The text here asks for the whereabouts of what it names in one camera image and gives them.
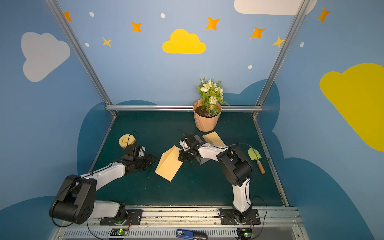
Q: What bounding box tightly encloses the large yellow envelope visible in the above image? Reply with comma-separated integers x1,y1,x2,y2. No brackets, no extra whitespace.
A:
155,146,183,182

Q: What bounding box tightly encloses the small yellow envelope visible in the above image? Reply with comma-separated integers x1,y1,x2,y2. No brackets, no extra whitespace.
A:
203,132,227,148

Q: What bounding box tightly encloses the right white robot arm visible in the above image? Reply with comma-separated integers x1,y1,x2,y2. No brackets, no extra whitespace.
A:
178,135,253,224

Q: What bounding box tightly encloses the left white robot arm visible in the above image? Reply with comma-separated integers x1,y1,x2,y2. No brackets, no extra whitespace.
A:
49,145,157,226

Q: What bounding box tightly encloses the peach flower pot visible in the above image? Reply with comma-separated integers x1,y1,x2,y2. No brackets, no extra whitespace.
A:
193,100,222,132

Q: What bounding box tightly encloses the green toy shovel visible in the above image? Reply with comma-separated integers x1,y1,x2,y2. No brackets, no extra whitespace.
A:
248,148,266,174

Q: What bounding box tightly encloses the white flower plant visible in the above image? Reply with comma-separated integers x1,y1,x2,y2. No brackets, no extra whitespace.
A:
197,77,229,118

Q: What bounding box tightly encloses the left green circuit board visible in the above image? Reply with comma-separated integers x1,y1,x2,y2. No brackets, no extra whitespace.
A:
110,228,129,237

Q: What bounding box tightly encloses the green circuit board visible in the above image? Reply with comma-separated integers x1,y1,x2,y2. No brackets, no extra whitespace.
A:
110,228,129,237
237,228,255,240

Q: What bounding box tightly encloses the blue handheld device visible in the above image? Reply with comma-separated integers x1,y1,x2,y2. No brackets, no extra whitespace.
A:
176,229,208,240

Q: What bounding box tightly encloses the right green circuit board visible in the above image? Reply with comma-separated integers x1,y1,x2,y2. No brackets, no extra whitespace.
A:
237,228,255,240

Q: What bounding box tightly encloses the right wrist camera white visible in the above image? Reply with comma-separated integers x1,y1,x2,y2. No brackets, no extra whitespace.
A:
180,138,190,151

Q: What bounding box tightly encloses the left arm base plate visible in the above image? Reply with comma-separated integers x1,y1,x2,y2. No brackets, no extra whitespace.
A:
100,209,143,226

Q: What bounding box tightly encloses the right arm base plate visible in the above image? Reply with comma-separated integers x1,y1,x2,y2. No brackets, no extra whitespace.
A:
217,208,261,225

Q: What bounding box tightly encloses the aluminium front rail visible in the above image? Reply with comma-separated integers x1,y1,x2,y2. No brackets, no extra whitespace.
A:
50,206,309,240

